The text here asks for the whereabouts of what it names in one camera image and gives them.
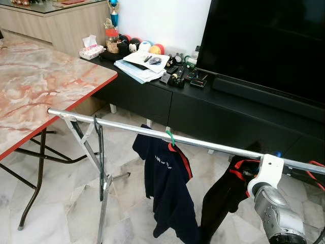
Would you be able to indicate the black shirt with red trim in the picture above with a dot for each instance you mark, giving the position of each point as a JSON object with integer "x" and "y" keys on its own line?
{"x": 223, "y": 195}

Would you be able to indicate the green hanger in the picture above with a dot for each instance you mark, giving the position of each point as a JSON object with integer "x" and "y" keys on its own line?
{"x": 171, "y": 138}

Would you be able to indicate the dark thin hanger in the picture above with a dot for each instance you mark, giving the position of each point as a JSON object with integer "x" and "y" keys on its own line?
{"x": 101, "y": 152}

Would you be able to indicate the black soundbar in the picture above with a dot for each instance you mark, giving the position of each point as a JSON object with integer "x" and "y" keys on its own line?
{"x": 264, "y": 96}

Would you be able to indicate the black television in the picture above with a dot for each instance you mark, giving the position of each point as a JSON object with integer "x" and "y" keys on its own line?
{"x": 264, "y": 40}

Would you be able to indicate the black TV console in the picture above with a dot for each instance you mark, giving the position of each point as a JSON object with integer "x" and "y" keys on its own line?
{"x": 203, "y": 109}

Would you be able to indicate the black box with red label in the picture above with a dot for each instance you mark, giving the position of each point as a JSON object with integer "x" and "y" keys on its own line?
{"x": 198, "y": 82}

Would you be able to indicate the black tape dispenser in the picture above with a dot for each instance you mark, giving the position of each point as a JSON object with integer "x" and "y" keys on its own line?
{"x": 177, "y": 77}

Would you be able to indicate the navy shirt with red trim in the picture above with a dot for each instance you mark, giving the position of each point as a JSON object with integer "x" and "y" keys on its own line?
{"x": 165, "y": 183}

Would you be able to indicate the black eyeglasses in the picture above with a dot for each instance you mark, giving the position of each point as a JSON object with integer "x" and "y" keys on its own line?
{"x": 155, "y": 61}

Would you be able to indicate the orange red ball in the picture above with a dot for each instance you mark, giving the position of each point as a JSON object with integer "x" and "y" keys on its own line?
{"x": 157, "y": 49}

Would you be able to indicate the white paper stack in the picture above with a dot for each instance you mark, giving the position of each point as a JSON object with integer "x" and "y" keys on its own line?
{"x": 137, "y": 71}

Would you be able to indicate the white blue ball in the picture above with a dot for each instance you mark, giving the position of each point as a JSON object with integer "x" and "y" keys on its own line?
{"x": 145, "y": 46}

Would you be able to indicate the silver metal clothes rack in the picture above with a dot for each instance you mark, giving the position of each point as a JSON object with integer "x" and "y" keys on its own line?
{"x": 127, "y": 128}

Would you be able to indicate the black mouse plush toy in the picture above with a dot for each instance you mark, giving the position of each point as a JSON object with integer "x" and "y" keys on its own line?
{"x": 128, "y": 44}

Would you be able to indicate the red lidded jar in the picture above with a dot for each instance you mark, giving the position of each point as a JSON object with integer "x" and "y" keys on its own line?
{"x": 111, "y": 36}

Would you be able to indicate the blue gold trophy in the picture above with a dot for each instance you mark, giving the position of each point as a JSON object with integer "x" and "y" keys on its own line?
{"x": 114, "y": 18}

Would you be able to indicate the pink tissue box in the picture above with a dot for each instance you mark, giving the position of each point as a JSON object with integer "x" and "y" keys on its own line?
{"x": 91, "y": 52}

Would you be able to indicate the beige wooden sideboard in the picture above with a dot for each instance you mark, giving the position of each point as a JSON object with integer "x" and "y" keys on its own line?
{"x": 61, "y": 25}

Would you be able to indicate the marble top folding table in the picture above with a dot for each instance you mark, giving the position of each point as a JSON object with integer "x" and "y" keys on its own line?
{"x": 40, "y": 81}

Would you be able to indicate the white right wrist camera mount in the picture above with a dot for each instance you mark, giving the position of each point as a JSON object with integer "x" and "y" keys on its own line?
{"x": 268, "y": 170}

